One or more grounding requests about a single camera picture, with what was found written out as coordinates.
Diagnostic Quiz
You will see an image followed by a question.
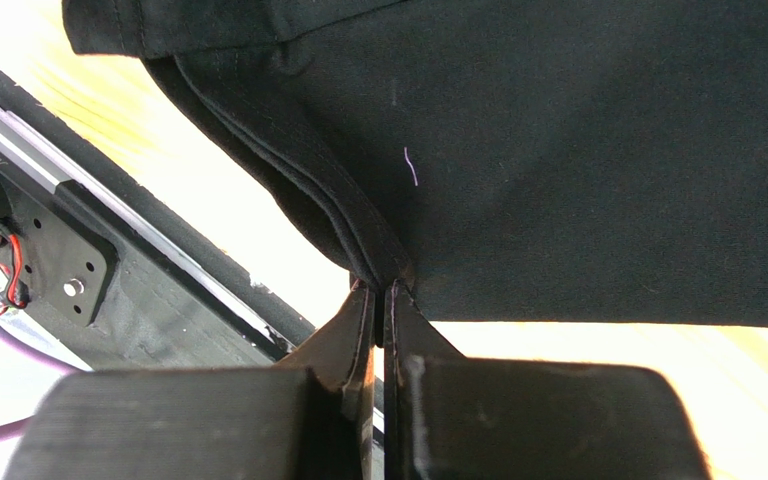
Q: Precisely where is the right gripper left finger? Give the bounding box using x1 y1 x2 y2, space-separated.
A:
6 286 375 479

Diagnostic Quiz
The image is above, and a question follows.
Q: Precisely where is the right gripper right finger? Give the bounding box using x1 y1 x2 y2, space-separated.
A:
383 282 710 479

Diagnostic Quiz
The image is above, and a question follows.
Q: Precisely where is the black t-shirt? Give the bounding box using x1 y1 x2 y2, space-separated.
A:
62 1 768 327

